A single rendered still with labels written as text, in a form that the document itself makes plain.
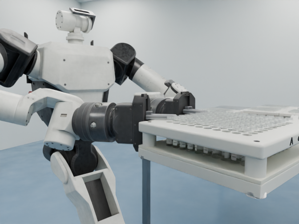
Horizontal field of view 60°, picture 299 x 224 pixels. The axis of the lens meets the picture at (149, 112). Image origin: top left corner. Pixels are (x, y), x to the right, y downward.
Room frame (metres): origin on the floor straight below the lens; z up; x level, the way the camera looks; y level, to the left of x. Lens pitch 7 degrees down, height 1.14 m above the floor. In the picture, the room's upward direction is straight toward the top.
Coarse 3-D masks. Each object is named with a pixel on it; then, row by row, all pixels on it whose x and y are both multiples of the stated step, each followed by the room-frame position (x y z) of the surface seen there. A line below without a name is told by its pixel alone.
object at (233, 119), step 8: (208, 112) 0.55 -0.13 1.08; (216, 112) 0.55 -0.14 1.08; (224, 112) 0.56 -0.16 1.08; (200, 120) 0.46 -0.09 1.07; (208, 120) 0.45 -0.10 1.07; (216, 120) 0.45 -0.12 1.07; (224, 120) 0.46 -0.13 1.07; (232, 120) 0.45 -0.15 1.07; (240, 120) 0.45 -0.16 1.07; (248, 120) 0.45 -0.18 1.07; (256, 120) 0.45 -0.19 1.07; (264, 120) 0.45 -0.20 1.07; (272, 120) 0.46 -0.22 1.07; (240, 160) 0.39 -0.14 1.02
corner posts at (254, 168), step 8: (144, 136) 0.49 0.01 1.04; (152, 136) 0.48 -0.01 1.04; (144, 144) 0.49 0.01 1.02; (152, 144) 0.48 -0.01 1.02; (248, 160) 0.33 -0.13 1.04; (256, 160) 0.32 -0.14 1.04; (264, 160) 0.32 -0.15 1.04; (248, 168) 0.33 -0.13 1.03; (256, 168) 0.32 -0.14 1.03; (264, 168) 0.32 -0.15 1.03; (256, 176) 0.32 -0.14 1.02; (264, 176) 0.33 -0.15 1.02
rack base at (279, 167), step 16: (160, 144) 0.50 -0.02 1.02; (160, 160) 0.45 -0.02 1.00; (176, 160) 0.42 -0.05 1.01; (192, 160) 0.40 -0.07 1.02; (208, 160) 0.40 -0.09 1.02; (272, 160) 0.40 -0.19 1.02; (288, 160) 0.40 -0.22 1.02; (208, 176) 0.37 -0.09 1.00; (224, 176) 0.35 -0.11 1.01; (240, 176) 0.34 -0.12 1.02; (272, 176) 0.34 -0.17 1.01; (288, 176) 0.37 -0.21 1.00; (256, 192) 0.32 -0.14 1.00
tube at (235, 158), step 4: (232, 128) 0.39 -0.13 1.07; (236, 128) 0.38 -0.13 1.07; (240, 128) 0.38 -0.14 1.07; (232, 132) 0.39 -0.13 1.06; (236, 132) 0.38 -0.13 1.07; (240, 132) 0.38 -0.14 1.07; (232, 156) 0.38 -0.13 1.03; (236, 156) 0.38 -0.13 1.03; (232, 160) 0.38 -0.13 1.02; (236, 160) 0.38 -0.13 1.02
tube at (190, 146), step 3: (189, 120) 0.45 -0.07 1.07; (192, 120) 0.45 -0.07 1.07; (189, 123) 0.45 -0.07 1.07; (192, 123) 0.45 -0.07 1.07; (189, 144) 0.45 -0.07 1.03; (192, 144) 0.45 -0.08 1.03; (189, 147) 0.45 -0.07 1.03; (192, 147) 0.45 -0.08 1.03; (189, 150) 0.45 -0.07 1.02; (192, 150) 0.45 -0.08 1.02
